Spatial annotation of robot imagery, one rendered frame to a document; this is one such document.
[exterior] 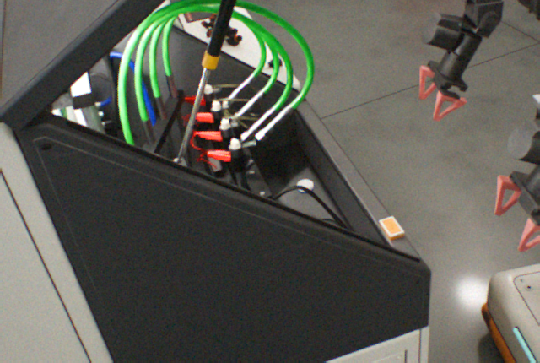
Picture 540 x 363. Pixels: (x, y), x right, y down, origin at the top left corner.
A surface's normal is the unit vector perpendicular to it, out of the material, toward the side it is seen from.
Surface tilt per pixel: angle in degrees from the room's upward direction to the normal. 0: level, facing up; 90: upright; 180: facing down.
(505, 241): 0
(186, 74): 90
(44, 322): 90
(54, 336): 90
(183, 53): 90
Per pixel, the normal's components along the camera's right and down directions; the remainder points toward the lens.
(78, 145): 0.30, 0.55
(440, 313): -0.11, -0.79
